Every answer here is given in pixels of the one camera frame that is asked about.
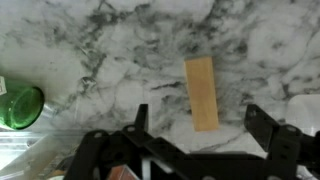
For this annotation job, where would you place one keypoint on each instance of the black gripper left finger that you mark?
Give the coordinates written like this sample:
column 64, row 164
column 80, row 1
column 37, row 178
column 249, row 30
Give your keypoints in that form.
column 139, row 143

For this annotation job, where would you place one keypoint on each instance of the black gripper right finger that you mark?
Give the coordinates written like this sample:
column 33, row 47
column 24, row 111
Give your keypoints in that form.
column 280, row 142

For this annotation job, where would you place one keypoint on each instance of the light wooden block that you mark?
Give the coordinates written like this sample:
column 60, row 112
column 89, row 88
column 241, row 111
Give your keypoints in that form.
column 202, row 93

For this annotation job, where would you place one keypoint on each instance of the green glass bottle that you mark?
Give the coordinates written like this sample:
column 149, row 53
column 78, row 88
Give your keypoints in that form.
column 21, row 104

